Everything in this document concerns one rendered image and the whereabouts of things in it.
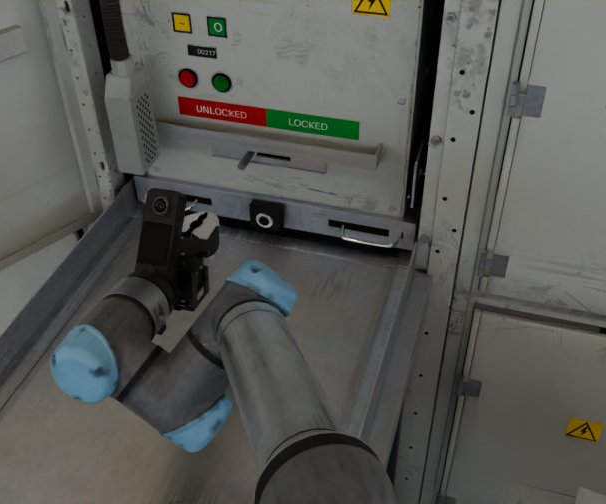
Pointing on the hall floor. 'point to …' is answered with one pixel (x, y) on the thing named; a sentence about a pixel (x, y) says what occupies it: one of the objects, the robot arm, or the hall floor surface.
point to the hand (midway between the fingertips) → (208, 213)
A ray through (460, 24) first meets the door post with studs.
